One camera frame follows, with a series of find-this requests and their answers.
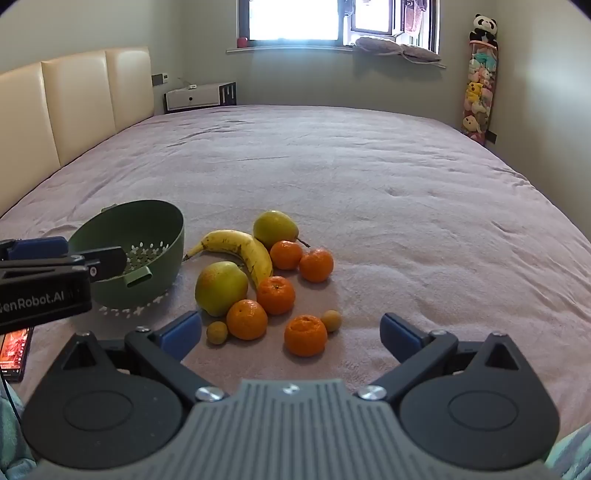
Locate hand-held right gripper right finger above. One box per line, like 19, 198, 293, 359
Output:
356, 312, 531, 403

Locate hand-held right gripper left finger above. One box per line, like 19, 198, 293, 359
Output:
59, 311, 229, 409

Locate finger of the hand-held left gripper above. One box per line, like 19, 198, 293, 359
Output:
0, 247, 129, 282
0, 236, 70, 263

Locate green colander bowl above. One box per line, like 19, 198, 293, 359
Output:
68, 199, 186, 319

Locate green-yellow pear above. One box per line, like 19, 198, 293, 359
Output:
195, 261, 250, 318
252, 210, 311, 250

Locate orange tangerine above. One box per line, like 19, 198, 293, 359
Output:
226, 299, 269, 341
299, 248, 334, 284
256, 276, 296, 316
283, 315, 328, 358
270, 240, 304, 271

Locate yellow banana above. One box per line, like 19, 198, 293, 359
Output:
182, 229, 274, 291

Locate black smartphone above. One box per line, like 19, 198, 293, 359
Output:
0, 327, 34, 383

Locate person's teal patterned clothing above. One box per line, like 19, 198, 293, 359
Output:
0, 383, 37, 478

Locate pink bed blanket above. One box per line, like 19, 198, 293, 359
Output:
0, 105, 591, 437

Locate cream padded headboard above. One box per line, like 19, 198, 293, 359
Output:
0, 46, 154, 217

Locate white black nightstand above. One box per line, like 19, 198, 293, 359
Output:
165, 82, 237, 114

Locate hanging net of plush toys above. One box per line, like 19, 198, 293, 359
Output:
462, 41, 500, 147

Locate window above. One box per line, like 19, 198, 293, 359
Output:
236, 0, 440, 49

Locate panda plush toy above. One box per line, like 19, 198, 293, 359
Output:
468, 14, 500, 47

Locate hanging pink clothes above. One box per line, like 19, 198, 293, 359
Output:
402, 0, 430, 34

